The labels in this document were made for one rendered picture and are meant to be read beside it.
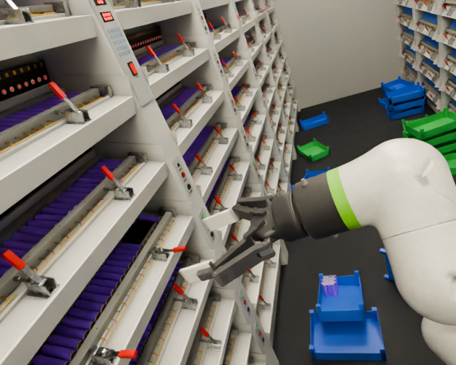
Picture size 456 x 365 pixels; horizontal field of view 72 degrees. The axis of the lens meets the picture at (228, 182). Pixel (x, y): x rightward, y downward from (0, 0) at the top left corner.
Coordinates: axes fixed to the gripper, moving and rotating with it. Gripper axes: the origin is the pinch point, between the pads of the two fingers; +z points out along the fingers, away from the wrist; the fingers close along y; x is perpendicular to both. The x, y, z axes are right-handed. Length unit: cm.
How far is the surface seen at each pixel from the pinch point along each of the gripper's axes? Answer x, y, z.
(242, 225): -44, 71, 33
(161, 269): -8.1, 8.3, 21.5
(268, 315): -83, 52, 38
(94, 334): -3.5, -11.4, 24.7
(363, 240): -109, 114, -5
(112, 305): -3.5, -4.8, 24.7
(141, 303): -7.9, -1.6, 21.9
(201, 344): -43, 12, 35
